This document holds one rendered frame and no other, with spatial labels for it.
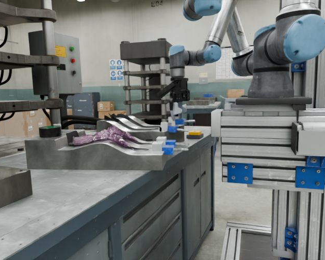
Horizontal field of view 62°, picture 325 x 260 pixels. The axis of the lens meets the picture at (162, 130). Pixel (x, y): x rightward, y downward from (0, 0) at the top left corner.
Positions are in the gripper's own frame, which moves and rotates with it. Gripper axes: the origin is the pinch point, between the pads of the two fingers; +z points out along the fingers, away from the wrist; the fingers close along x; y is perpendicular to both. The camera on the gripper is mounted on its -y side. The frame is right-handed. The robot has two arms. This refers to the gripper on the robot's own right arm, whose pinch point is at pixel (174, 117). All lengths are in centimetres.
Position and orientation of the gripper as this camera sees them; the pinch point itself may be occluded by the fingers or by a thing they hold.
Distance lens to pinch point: 137.4
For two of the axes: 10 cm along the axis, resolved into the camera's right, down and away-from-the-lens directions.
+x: 4.1, -1.3, 9.0
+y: 9.1, 0.2, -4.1
